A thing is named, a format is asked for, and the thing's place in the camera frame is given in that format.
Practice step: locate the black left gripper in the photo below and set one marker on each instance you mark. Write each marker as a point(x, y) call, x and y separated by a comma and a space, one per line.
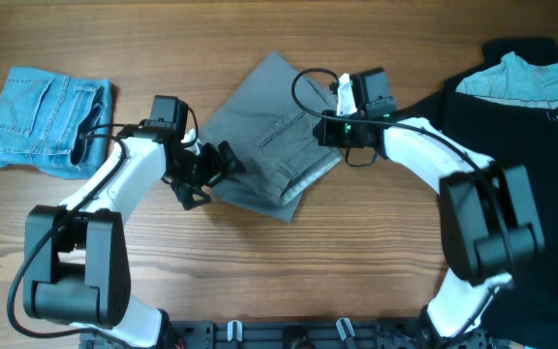
point(217, 168)

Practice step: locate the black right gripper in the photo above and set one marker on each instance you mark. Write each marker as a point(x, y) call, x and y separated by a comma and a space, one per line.
point(331, 129)

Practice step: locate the grey shorts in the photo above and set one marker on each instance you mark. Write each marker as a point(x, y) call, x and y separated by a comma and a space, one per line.
point(273, 139)

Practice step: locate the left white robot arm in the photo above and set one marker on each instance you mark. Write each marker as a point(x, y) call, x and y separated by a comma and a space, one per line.
point(76, 271)

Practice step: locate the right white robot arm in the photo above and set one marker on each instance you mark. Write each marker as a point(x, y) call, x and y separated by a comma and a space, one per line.
point(490, 228)

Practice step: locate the folded blue denim jeans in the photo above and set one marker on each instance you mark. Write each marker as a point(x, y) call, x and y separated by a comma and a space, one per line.
point(42, 115)

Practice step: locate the black shirt with grey collar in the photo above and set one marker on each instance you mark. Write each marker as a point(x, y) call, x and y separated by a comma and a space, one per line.
point(507, 108)

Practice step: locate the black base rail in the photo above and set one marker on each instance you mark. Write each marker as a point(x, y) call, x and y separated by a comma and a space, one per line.
point(383, 333)

